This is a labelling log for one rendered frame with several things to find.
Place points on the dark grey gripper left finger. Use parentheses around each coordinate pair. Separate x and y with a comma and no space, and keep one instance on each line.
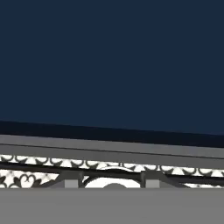
(71,178)

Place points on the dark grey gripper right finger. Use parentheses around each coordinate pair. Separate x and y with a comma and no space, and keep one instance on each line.
(151,178)

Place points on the grey cupboard run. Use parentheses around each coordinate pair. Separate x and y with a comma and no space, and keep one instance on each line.
(110,151)

